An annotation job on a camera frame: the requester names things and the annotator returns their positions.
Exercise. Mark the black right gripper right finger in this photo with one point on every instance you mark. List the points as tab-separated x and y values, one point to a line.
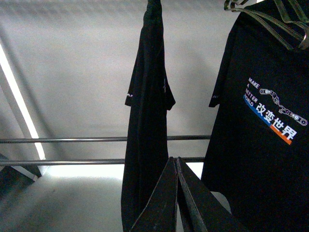
200	211

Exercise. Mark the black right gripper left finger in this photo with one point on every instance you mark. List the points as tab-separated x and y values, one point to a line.
160	213

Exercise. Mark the black printed t-shirt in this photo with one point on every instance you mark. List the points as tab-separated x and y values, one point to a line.
149	98
258	155

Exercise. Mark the clear plastic hanger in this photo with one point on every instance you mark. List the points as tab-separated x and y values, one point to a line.
293	10
263	19

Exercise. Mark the lower far metal rod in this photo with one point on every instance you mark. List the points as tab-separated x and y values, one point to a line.
61	162

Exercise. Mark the metal rod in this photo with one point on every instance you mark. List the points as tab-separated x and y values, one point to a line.
61	162
95	139

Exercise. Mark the upper far metal rod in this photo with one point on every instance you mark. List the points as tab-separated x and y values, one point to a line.
95	139

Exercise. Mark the black printed hanging t-shirt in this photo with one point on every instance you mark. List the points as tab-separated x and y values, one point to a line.
258	155

